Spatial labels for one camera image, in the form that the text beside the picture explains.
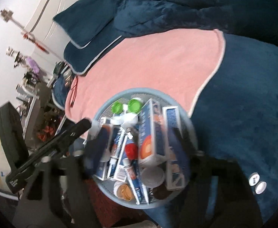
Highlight dark blue plush blanket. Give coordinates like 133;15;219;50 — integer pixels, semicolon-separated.
51;33;278;228

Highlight red rug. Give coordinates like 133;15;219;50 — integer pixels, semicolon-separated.
82;178;154;228

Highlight white blue tube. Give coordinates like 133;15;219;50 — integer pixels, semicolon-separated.
123;159;149;205

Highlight pile of blue white boxes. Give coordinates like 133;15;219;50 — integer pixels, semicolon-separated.
93;98;191;205

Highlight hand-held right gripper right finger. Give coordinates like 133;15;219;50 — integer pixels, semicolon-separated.
170;127;265;228

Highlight dark blue piped pillow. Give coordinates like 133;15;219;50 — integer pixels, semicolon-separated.
52;0;130;49
63;24;123;75

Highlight red ribbed cap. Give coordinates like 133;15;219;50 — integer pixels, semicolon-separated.
124;142;139;160

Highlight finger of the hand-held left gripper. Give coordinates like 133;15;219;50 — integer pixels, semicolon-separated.
54;118;92;152

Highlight purple plush ornament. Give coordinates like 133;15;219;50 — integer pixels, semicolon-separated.
26;57;40;73

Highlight dark green case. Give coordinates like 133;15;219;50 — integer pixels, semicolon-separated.
54;62;66;75

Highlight green bottle cap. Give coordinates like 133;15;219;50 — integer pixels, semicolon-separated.
112;102;124;114

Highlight small white bottle cap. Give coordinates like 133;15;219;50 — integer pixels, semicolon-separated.
255;181;267;194
248;174;260;186

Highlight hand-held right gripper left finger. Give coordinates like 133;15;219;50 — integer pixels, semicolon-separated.
13;126;111;228

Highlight light blue mesh basket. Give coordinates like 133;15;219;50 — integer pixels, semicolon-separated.
85;88;202;211

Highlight red artificial flowers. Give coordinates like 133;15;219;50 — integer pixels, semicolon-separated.
36;121;59;143

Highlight pink towel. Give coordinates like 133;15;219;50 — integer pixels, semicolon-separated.
64;28;225;140

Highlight red hanging ornament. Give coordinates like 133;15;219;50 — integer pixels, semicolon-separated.
0;8;50;54

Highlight large tan cap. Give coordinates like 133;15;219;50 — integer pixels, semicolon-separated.
114;182;133;200

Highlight wide white threaded lid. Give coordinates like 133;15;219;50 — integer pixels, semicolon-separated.
141;166;166;187

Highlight dark blue quilt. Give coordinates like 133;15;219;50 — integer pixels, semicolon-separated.
115;0;278;53

